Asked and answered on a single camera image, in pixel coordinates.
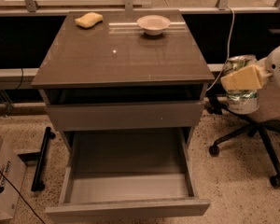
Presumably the closed grey top drawer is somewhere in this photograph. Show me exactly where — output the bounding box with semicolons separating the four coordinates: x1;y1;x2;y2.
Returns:
47;102;204;132

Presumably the open grey middle drawer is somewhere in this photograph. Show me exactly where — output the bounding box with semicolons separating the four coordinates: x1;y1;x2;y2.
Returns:
46;128;210;223

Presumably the yellow sponge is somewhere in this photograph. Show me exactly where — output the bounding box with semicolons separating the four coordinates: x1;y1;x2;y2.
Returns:
75;12;104;29

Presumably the black cable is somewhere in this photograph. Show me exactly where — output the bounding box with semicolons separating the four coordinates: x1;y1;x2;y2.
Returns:
0;154;46;224

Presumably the white bowl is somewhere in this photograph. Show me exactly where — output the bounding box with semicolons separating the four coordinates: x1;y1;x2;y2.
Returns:
137;15;171;35

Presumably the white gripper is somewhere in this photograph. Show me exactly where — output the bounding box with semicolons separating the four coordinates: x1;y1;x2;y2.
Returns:
220;46;280;91

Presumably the grey drawer cabinet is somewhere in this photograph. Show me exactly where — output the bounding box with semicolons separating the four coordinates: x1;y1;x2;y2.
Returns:
31;8;215;224

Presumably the white cardboard box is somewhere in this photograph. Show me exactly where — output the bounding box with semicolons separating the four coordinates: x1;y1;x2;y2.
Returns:
0;136;26;220

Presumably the grey office chair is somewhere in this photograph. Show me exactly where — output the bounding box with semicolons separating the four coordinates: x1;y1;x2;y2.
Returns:
209;80;280;188

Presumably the black metal stand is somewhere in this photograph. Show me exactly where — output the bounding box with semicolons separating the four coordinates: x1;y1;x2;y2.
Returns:
19;127;56;192

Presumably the white cable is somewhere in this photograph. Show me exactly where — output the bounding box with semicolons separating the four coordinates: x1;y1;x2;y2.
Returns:
205;5;236;92

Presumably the green 7up can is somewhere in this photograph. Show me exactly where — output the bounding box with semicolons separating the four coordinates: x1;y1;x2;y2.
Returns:
220;54;259;115

